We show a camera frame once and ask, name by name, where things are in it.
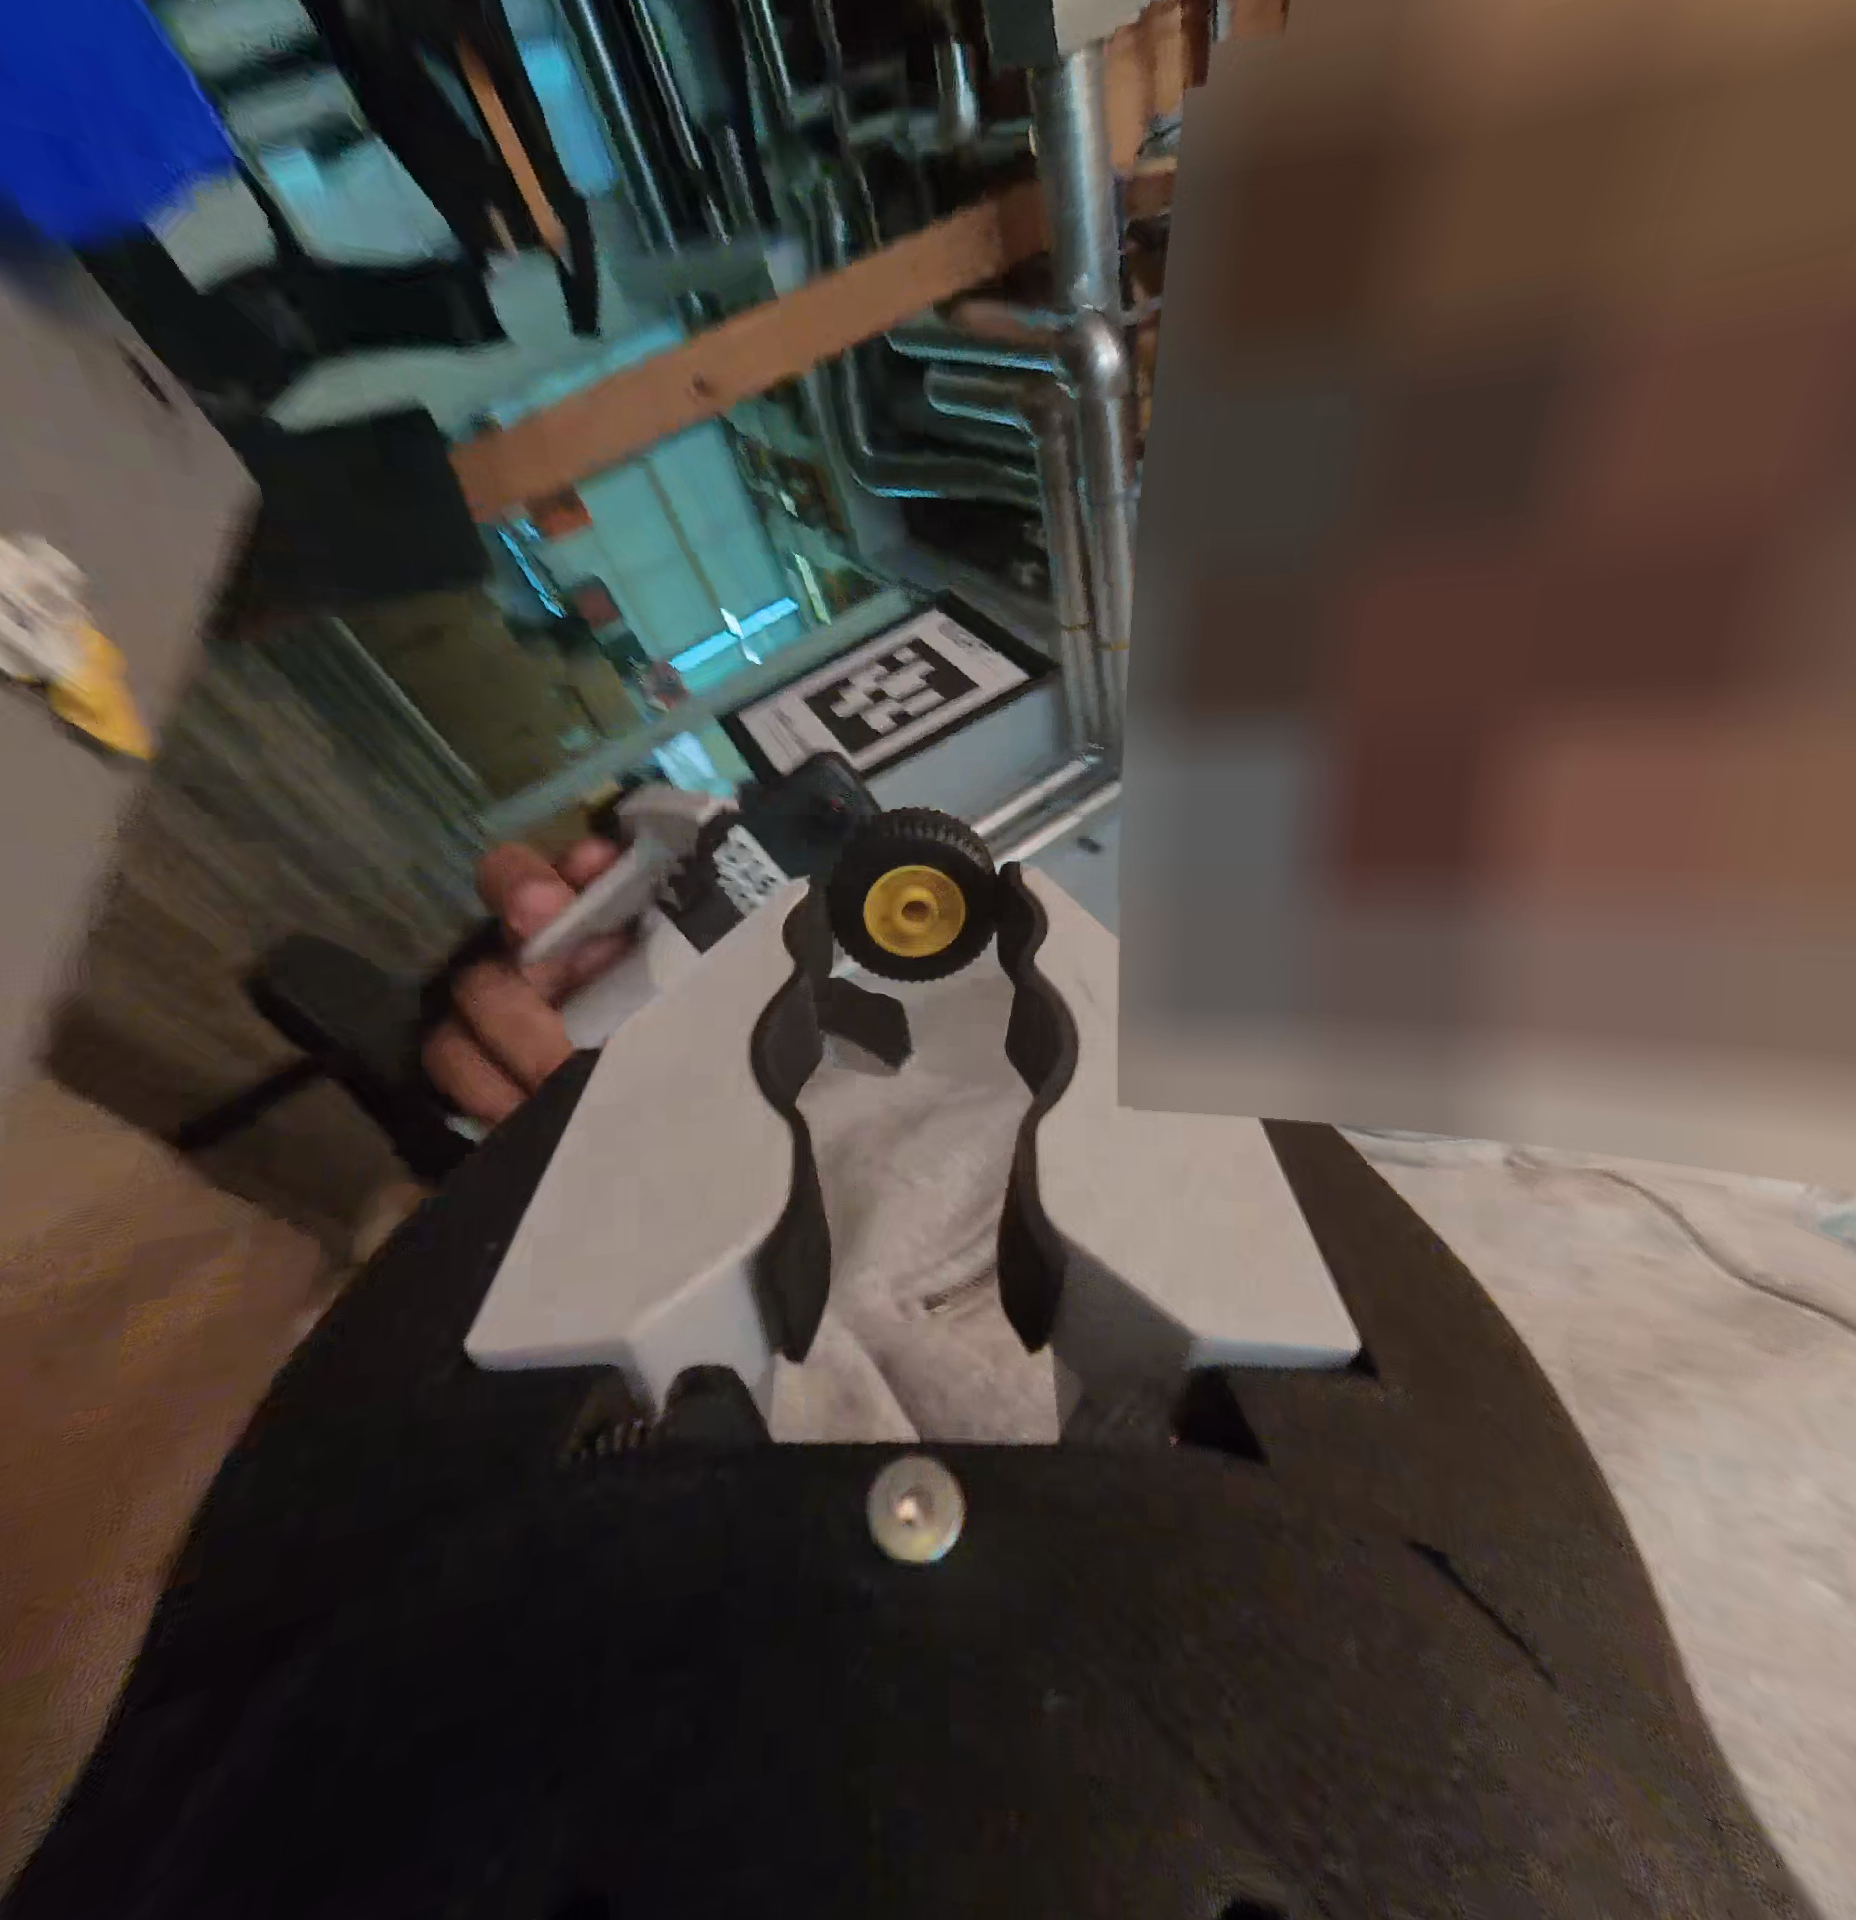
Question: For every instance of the grey metal pipe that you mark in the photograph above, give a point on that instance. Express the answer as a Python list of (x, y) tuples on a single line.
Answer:
[(1085, 376)]

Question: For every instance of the wooden beam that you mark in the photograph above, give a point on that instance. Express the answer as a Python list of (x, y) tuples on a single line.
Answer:
[(747, 352)]

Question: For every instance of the yellow lego piece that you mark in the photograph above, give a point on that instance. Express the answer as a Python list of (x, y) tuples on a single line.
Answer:
[(106, 698)]

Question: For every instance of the black office chair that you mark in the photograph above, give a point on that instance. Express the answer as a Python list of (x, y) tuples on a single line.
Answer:
[(351, 1035)]

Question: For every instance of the white lego technic beam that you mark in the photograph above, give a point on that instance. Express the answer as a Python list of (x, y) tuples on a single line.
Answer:
[(20, 592)]

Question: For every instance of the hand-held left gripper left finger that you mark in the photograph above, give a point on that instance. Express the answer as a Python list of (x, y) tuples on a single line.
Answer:
[(643, 1184)]

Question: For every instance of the row of metal tubes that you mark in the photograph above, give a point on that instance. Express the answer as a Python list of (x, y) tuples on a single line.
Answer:
[(810, 136)]

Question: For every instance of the grey zip sweatshirt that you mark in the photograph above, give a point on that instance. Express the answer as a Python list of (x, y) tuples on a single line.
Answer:
[(1693, 1425)]

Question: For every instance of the lego wheel with yellow hub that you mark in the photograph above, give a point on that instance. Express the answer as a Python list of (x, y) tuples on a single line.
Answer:
[(915, 909)]

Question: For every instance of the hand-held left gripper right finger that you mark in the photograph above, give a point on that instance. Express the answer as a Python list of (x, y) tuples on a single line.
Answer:
[(1184, 1245)]

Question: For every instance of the blue cloth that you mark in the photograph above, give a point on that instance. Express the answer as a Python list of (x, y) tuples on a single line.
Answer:
[(73, 104)]

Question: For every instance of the person's right hand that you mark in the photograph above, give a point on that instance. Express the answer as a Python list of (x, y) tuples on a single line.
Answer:
[(494, 1035)]

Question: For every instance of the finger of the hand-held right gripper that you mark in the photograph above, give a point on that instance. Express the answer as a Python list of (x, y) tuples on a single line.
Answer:
[(671, 833)]

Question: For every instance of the black chair armrest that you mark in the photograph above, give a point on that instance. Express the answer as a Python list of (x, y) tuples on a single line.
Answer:
[(358, 510)]

